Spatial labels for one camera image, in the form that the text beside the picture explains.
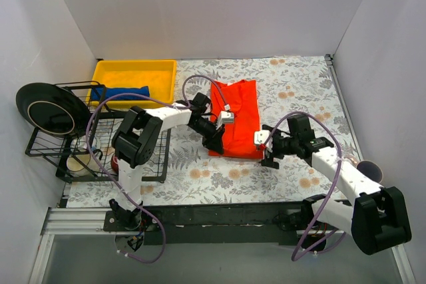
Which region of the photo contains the red bowl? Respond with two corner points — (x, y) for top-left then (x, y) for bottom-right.
(110, 155), (119, 174)

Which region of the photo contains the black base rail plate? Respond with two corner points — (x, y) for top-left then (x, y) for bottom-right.
(103, 202), (313, 245)

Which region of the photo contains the yellow plastic bin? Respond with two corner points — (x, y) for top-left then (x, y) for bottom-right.
(92, 60), (177, 104)

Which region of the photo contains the cream cup in rack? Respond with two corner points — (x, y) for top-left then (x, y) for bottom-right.
(66, 136), (103, 176)

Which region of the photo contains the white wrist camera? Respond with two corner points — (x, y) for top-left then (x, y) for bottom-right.
(216, 104), (235, 127)
(254, 130), (272, 152)

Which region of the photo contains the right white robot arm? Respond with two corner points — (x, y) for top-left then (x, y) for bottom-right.
(254, 112), (412, 255)

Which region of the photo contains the black wire dish rack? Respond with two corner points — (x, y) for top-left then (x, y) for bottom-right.
(25, 80), (173, 184)

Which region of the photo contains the orange t shirt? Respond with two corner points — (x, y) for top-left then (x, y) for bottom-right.
(210, 80), (263, 160)

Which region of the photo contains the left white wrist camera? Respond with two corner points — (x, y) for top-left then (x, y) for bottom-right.
(216, 104), (235, 127)

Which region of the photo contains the aluminium frame rail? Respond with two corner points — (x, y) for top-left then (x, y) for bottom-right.
(41, 206), (400, 235)

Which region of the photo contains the floral table mat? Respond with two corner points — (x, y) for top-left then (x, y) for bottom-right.
(66, 55), (360, 208)

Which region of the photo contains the blue rolled t shirt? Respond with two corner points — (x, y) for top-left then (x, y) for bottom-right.
(89, 86), (150, 101)

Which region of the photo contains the purple ceramic mug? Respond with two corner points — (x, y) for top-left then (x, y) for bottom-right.
(356, 160), (383, 183)

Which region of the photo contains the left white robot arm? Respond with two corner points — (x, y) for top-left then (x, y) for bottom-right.
(109, 93), (225, 231)

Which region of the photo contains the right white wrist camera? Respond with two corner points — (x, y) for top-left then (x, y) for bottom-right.
(254, 130), (272, 152)

